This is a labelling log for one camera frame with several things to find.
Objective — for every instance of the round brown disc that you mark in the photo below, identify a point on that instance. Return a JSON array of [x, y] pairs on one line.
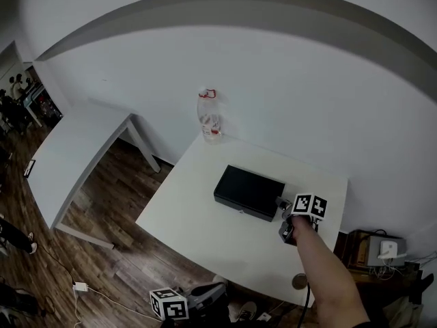
[[299, 281]]

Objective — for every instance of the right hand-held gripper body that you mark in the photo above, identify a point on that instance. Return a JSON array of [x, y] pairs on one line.
[[309, 206]]

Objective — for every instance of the person's grey shoe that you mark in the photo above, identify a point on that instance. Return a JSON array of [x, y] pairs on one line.
[[248, 311]]

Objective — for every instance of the person's right forearm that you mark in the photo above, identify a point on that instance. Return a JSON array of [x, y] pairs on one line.
[[324, 272]]

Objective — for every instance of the person's dark trousers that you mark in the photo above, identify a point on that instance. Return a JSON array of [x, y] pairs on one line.
[[211, 316]]

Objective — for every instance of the brown wooden cabinet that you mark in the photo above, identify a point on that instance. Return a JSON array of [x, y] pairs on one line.
[[351, 251]]

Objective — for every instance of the white router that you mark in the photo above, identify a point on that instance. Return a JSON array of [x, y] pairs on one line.
[[389, 248]]

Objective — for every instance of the beige bag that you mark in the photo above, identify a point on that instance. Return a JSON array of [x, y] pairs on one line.
[[408, 313]]

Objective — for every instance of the black box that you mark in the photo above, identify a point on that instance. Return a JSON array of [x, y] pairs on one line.
[[247, 190]]

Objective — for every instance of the white side table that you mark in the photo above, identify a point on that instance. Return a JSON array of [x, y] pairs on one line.
[[68, 156]]

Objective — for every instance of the white power adapter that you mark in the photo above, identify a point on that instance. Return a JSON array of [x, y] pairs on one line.
[[80, 286]]

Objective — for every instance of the clear plastic water bottle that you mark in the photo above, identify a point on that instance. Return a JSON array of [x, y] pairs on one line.
[[211, 121]]

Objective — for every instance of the black phone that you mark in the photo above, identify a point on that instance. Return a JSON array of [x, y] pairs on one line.
[[29, 168]]

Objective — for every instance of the white power strip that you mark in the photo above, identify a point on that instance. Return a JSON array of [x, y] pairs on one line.
[[264, 316]]

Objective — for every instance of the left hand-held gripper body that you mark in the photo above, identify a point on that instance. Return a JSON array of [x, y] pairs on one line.
[[169, 304]]

